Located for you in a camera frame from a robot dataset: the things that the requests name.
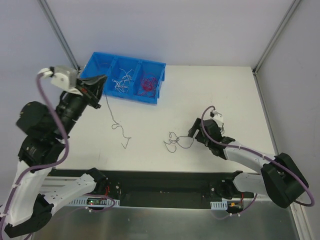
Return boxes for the left white cable duct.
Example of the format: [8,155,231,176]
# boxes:
[67,196,120,208]

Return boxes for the red wires in bin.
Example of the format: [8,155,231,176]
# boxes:
[136,71,160,99]

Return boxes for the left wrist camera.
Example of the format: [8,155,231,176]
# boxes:
[38,65,83,96]

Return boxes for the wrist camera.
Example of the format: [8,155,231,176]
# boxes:
[38,65,83,96]
[210,108,224,127]

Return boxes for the blue compartment bin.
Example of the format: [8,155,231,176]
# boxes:
[80,52,166,105]

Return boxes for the purple cable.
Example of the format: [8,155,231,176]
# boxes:
[201,106,315,221]
[0,69,117,238]

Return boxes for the right aluminium frame post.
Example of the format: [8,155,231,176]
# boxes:
[252,0,303,76]

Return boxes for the white cable duct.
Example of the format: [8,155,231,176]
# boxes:
[67,196,120,208]
[210,200,228,211]

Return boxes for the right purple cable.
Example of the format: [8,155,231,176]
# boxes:
[201,106,315,221]

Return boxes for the left aluminium frame post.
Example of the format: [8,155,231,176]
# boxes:
[37,0,81,73]

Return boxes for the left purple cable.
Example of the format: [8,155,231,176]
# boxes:
[0,69,117,238]

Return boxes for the aluminium front rail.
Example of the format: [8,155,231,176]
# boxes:
[39,176,79,194]

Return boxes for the right white cable duct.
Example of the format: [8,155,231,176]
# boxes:
[210,200,228,211]

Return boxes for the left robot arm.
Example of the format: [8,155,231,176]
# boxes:
[0,73,107,239]

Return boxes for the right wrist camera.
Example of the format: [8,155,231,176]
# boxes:
[210,108,224,127]

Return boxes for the aluminium frame post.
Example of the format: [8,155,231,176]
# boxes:
[252,0,303,76]
[37,0,81,73]

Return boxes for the white wire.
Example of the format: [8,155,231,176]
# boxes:
[111,67,134,94]

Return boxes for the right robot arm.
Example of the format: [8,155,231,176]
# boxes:
[188,118,309,208]

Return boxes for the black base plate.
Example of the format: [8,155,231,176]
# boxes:
[48,168,255,208]

